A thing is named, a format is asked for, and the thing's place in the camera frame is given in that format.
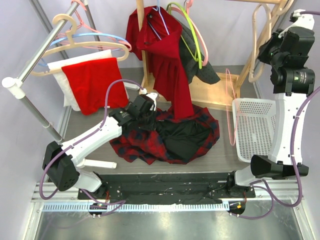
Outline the beige wooden hanger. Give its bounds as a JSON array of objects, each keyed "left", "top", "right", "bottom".
[
  {"left": 248, "top": 0, "right": 292, "bottom": 83},
  {"left": 40, "top": 13, "right": 132, "bottom": 61}
]

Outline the red plaid garment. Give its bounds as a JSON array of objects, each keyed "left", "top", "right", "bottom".
[{"left": 109, "top": 105, "right": 220, "bottom": 165}]

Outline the thin pink wire hanger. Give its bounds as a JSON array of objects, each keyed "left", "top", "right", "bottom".
[{"left": 225, "top": 68, "right": 237, "bottom": 147}]

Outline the white plastic laundry basket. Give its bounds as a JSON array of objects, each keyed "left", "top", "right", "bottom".
[{"left": 232, "top": 98, "right": 276, "bottom": 163}]

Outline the dark red skirt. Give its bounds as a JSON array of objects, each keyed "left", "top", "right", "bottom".
[{"left": 125, "top": 6, "right": 194, "bottom": 119}]

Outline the grey dotted garment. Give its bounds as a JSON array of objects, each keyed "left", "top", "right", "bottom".
[{"left": 179, "top": 23, "right": 221, "bottom": 85}]

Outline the blue wire hanger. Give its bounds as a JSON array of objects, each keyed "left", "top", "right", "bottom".
[{"left": 147, "top": 0, "right": 170, "bottom": 40}]

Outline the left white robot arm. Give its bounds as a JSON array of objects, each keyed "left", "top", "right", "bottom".
[{"left": 42, "top": 92, "right": 158, "bottom": 200}]

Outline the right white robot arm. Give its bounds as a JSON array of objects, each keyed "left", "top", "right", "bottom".
[{"left": 225, "top": 26, "right": 316, "bottom": 198}]

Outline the green hanger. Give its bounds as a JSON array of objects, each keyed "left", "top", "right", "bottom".
[{"left": 166, "top": 2, "right": 203, "bottom": 70}]

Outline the blue hanger left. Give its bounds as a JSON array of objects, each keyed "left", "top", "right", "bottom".
[{"left": 43, "top": 33, "right": 129, "bottom": 61}]

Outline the bright red hung garment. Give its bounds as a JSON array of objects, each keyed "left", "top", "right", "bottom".
[{"left": 61, "top": 57, "right": 122, "bottom": 116}]

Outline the wooden clothes rack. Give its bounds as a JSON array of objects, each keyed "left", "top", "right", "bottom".
[{"left": 136, "top": 0, "right": 294, "bottom": 110}]

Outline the white hung cloth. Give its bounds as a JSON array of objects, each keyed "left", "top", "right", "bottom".
[{"left": 47, "top": 50, "right": 114, "bottom": 112}]

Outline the metal clothes rack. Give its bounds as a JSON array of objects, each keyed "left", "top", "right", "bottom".
[{"left": 0, "top": 0, "right": 141, "bottom": 170}]

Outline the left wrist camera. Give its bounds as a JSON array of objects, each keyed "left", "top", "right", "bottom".
[{"left": 139, "top": 88, "right": 159, "bottom": 111}]

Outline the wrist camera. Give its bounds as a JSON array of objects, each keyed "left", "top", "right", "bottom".
[
  {"left": 278, "top": 9, "right": 315, "bottom": 39},
  {"left": 139, "top": 88, "right": 159, "bottom": 111}
]

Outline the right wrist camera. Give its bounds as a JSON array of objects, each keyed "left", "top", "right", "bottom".
[{"left": 278, "top": 9, "right": 315, "bottom": 39}]

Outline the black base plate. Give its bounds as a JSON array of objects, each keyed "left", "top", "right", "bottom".
[{"left": 91, "top": 172, "right": 256, "bottom": 205}]

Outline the white cable duct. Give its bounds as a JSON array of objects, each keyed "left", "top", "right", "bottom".
[{"left": 42, "top": 201, "right": 230, "bottom": 212}]

